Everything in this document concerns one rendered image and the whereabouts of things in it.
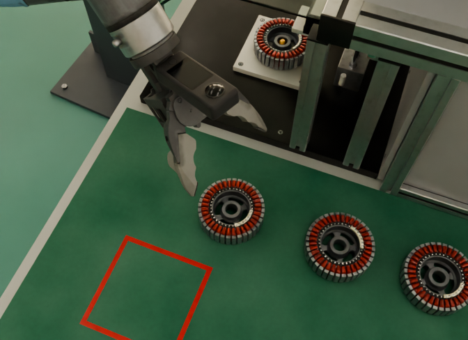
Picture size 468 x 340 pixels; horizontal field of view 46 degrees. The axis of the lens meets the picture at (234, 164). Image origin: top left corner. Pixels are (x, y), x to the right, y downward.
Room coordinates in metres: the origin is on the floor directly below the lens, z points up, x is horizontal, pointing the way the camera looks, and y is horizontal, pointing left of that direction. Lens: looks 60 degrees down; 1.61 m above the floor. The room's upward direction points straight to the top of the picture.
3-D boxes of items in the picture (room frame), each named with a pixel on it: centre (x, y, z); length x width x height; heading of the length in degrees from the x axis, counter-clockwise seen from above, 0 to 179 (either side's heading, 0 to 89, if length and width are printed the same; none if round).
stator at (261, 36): (0.74, -0.09, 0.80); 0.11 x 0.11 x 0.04
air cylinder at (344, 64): (0.69, -0.23, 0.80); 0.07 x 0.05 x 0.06; 159
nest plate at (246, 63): (0.74, -0.09, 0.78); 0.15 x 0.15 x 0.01; 69
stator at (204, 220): (0.40, 0.00, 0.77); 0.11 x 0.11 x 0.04
